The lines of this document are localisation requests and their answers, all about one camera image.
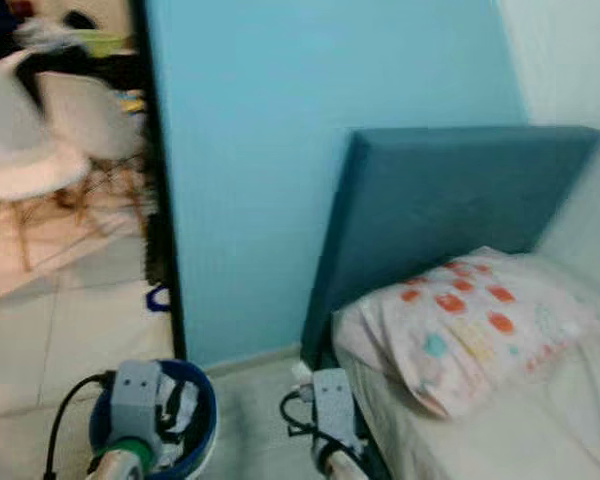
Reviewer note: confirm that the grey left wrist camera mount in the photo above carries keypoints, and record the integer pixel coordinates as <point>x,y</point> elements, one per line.
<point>138,400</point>

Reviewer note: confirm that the crumpled white plastic bag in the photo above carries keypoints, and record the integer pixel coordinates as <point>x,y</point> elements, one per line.
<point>190,425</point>

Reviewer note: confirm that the grey clothes pile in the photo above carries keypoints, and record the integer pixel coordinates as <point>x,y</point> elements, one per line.
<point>52,35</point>

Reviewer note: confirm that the green plastic basket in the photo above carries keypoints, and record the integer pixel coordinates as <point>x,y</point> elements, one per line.
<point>102,44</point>

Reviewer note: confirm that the black foam floor mat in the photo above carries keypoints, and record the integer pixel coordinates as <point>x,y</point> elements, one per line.
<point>155,250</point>

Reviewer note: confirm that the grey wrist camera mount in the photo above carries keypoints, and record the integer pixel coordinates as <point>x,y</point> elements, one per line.
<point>138,400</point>
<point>335,410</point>

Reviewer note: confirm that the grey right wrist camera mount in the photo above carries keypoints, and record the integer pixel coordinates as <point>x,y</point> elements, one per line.
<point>335,410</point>

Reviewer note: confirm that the pink strawberry print pillow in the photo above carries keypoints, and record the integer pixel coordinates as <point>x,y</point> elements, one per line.
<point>470,330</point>

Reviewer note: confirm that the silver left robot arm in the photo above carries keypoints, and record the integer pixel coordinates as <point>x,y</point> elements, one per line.
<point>125,468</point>

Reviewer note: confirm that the blue plastic bucket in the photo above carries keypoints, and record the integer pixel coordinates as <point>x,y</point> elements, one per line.
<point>208,420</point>

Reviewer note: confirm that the black door frame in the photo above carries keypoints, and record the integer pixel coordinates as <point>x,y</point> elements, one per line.
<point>162,150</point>

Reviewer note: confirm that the black table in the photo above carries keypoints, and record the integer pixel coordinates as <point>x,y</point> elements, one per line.
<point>130,72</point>

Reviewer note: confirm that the white shell chair wooden legs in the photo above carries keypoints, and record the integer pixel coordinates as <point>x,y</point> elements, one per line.
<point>10,140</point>
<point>95,115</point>

